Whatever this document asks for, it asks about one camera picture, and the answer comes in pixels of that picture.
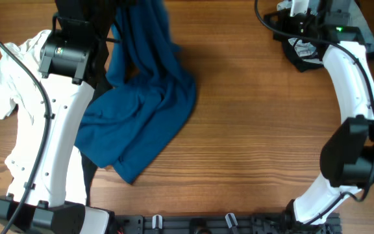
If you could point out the blue polo shirt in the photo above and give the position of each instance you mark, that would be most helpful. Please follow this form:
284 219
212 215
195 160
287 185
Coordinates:
151 96

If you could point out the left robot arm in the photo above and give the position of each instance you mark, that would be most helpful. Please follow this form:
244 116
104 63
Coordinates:
72 66

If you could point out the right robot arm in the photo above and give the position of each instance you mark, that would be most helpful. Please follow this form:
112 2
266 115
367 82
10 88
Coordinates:
336 36

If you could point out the folded black garment under jeans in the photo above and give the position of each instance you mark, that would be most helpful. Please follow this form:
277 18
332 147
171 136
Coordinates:
302 55

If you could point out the black garment under shirts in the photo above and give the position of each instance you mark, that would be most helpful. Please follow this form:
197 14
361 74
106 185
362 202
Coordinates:
85 27

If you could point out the white shirt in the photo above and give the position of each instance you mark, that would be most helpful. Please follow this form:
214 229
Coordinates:
18 90

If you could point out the folded light blue jeans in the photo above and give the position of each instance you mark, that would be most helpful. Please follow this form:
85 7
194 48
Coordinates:
337 13

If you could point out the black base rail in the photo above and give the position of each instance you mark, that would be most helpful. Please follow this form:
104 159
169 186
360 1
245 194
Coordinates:
261 223

